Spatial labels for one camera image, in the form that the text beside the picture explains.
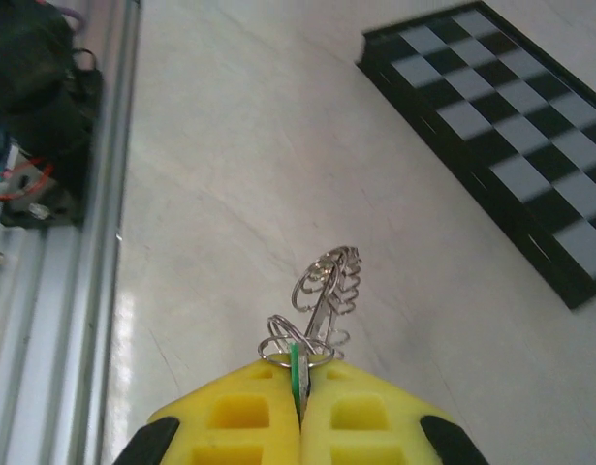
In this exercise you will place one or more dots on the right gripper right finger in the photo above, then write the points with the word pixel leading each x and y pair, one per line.
pixel 365 421

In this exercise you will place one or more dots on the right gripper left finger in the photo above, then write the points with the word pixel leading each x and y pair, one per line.
pixel 239 421

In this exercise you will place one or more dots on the key with green cap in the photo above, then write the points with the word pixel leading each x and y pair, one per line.
pixel 294 373

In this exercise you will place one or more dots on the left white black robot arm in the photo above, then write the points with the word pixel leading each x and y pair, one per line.
pixel 36 97

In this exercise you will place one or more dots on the black grey chessboard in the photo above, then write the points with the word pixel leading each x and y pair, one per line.
pixel 496 97

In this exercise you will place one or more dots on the aluminium mounting rail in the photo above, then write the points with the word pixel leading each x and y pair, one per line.
pixel 84 290

